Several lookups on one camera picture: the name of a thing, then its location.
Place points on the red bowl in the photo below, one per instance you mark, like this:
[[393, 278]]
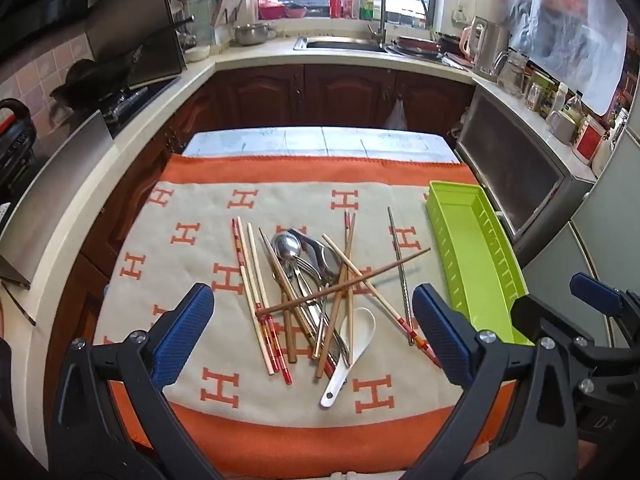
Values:
[[296, 11]]

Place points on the wooden chopstick red marked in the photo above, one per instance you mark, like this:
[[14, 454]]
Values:
[[343, 250]]

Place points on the steel splash panel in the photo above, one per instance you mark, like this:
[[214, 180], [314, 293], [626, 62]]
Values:
[[55, 185]]

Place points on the black red appliance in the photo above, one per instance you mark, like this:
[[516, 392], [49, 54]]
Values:
[[15, 140]]

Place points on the steel sink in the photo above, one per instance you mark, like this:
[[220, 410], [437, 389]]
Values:
[[340, 43]]

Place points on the green plastic utensil tray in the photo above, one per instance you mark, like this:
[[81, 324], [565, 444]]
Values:
[[470, 240]]

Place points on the red label container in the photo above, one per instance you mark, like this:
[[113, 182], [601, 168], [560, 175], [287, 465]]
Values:
[[590, 141]]

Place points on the green box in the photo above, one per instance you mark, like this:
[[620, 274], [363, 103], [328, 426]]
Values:
[[547, 92]]

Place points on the wooden cutting board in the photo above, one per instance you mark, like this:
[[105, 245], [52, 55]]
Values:
[[227, 2]]

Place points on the steel faucet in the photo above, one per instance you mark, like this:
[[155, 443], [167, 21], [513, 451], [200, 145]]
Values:
[[381, 10]]

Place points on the wall socket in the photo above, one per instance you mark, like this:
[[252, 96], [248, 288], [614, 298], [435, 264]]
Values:
[[459, 14]]

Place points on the metal chopstick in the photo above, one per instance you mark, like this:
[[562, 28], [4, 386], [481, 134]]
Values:
[[267, 245], [400, 270]]

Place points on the gas stove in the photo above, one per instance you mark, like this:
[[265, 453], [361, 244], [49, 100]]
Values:
[[135, 102]]

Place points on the grey refrigerator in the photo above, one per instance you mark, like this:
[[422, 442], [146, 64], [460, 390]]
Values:
[[605, 220]]

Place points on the green dish soap bottle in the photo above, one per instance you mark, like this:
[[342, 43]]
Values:
[[368, 9]]

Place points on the black wok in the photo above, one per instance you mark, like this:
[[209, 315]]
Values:
[[85, 80]]

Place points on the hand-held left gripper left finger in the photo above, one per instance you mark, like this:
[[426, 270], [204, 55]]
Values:
[[182, 330]]

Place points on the white mug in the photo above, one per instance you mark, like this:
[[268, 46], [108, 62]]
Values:
[[562, 128]]

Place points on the steel bowl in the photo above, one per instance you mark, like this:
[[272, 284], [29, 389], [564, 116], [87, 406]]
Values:
[[251, 34]]

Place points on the large metal spoon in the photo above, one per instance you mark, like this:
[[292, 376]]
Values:
[[286, 249]]

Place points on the clear plastic wall sheet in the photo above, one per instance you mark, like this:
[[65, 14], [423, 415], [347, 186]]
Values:
[[565, 25]]

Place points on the glass pitcher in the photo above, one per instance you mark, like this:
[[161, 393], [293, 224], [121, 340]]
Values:
[[512, 72]]

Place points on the orange beige letter-print blanket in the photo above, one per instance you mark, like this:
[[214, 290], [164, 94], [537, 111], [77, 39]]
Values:
[[200, 200]]

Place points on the pink white kettle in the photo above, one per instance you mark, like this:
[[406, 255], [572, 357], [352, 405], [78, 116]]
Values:
[[480, 42]]

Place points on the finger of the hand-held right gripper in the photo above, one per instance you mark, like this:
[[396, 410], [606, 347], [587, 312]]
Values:
[[535, 316], [595, 292]]

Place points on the pale chopstick red orange pattern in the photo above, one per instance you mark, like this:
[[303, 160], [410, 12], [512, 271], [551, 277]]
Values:
[[238, 240], [380, 302]]

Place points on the dark brown chopstick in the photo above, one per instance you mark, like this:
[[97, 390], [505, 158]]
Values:
[[390, 263]]

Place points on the hanging plastic bag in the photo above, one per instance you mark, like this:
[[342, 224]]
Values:
[[397, 116]]

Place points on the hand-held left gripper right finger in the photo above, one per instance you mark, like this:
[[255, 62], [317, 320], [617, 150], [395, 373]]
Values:
[[440, 337]]

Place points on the white ceramic spoon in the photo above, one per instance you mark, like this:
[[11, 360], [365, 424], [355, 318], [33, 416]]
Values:
[[361, 325]]

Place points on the brown wooden cabinets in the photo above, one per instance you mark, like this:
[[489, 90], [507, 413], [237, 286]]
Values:
[[340, 95]]

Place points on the metal fork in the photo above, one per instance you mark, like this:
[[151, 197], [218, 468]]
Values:
[[306, 272]]

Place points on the red basket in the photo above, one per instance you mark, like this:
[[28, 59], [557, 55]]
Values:
[[272, 9]]

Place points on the white bowl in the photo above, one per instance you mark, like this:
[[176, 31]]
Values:
[[196, 53]]

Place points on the glass jar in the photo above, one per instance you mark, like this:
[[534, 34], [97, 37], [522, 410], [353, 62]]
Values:
[[534, 97]]

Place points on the clear oil bottle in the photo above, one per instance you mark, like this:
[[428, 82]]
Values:
[[575, 107]]

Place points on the red pan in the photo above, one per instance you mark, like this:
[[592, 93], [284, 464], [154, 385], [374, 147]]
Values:
[[417, 43]]

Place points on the pale chopstick red striped end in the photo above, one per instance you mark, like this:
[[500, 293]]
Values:
[[259, 275], [252, 260]]

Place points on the white bottle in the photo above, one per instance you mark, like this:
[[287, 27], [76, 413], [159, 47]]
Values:
[[560, 100]]

